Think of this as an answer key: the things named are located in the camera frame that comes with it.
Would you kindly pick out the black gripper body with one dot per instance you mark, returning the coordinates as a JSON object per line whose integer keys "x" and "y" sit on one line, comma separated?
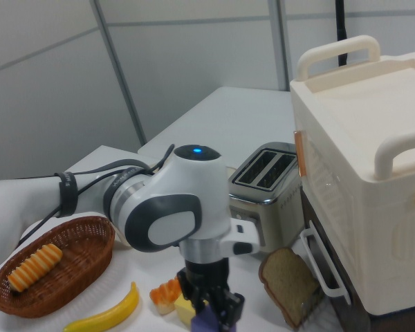
{"x": 207, "y": 276}

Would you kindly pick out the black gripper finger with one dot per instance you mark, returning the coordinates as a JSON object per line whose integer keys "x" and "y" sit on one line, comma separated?
{"x": 186, "y": 288}
{"x": 236, "y": 307}

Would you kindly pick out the purple cube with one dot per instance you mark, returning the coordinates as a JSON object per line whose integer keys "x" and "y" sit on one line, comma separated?
{"x": 204, "y": 321}

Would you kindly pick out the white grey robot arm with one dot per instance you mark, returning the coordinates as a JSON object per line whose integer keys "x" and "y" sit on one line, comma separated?
{"x": 180, "y": 214}

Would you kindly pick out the yellow cube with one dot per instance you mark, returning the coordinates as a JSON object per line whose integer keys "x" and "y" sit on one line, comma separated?
{"x": 184, "y": 309}

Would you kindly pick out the orange white toy bread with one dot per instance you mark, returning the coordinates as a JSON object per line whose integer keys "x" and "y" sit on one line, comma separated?
{"x": 164, "y": 294}

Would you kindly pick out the brown bread slice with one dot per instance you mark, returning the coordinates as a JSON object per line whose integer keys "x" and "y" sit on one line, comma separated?
{"x": 287, "y": 280}

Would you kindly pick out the yellow banana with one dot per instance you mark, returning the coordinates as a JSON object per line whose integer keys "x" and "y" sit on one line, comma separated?
{"x": 110, "y": 313}

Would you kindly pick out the cream silver toaster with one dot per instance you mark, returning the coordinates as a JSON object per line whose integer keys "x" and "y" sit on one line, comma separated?
{"x": 276, "y": 211}

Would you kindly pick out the brown wicker basket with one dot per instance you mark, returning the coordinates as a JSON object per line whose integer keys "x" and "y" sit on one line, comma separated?
{"x": 62, "y": 276}

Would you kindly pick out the striped orange yellow bread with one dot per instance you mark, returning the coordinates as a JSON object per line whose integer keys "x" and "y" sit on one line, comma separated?
{"x": 34, "y": 268}

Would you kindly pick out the toy kitchen cabinet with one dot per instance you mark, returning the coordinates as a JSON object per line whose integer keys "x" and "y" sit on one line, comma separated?
{"x": 359, "y": 173}

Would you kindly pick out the black vertical pole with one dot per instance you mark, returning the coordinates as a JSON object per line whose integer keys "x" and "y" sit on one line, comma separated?
{"x": 341, "y": 31}

